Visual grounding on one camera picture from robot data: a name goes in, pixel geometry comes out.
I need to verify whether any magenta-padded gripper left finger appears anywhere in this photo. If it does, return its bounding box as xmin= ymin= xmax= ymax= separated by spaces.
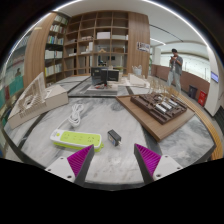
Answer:
xmin=44 ymin=144 xmax=96 ymax=187

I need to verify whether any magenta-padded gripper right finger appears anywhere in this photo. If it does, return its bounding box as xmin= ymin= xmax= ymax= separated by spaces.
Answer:
xmin=133 ymin=143 xmax=184 ymax=185

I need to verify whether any green and white power strip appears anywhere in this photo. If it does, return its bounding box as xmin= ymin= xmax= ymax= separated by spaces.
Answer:
xmin=49 ymin=128 xmax=104 ymax=153

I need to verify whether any brown architectural model on board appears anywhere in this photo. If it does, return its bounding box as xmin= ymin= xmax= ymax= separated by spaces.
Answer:
xmin=115 ymin=92 xmax=196 ymax=143

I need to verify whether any large white architectural model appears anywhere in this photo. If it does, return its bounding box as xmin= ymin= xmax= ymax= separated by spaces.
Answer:
xmin=7 ymin=71 xmax=69 ymax=130

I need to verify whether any red bin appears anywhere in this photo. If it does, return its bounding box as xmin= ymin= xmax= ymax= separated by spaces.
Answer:
xmin=197 ymin=90 xmax=208 ymax=108

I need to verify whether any pale wooden stick model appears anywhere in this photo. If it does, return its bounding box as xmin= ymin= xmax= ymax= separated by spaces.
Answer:
xmin=148 ymin=78 xmax=176 ymax=99

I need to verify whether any black bin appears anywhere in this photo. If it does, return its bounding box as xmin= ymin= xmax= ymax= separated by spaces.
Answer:
xmin=188 ymin=85 xmax=199 ymax=100

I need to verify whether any brown reception counter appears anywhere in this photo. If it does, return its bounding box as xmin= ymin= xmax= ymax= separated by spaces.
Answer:
xmin=151 ymin=63 xmax=211 ymax=101

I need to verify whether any small white architectural model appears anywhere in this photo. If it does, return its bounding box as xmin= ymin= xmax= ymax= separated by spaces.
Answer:
xmin=128 ymin=73 xmax=149 ymax=89

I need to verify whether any large glass-fronted book shelf unit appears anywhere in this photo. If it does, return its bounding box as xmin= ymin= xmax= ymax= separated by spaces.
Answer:
xmin=0 ymin=33 xmax=29 ymax=118

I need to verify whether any person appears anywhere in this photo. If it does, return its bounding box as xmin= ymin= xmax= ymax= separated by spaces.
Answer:
xmin=166 ymin=48 xmax=184 ymax=94

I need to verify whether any narrow book shelf unit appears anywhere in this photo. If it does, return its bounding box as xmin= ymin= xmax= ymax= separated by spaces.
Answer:
xmin=44 ymin=13 xmax=69 ymax=84

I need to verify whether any short ceiling light strip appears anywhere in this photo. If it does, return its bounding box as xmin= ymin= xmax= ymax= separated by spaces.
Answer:
xmin=149 ymin=37 xmax=167 ymax=46

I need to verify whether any wooden shelf unit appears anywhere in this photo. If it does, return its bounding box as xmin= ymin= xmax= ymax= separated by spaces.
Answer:
xmin=63 ymin=11 xmax=129 ymax=78

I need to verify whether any long curved ceiling light strip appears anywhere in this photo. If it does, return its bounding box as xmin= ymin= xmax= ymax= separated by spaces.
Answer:
xmin=3 ymin=0 xmax=211 ymax=68

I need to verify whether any white power strip cable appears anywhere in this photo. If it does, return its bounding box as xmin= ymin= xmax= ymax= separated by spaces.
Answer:
xmin=67 ymin=103 xmax=85 ymax=129

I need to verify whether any wall monitor screen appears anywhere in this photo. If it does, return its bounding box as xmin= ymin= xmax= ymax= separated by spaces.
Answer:
xmin=210 ymin=70 xmax=220 ymax=84

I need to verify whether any wall poster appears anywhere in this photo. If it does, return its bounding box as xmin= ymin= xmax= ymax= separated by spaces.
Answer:
xmin=136 ymin=41 xmax=151 ymax=53

